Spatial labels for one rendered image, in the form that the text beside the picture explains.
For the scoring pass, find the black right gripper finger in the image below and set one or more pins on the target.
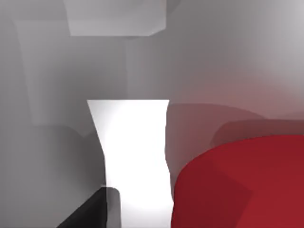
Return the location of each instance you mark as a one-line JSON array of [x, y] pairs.
[[91, 212]]

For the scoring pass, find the red cup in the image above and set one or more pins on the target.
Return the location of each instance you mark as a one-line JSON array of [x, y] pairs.
[[242, 185]]

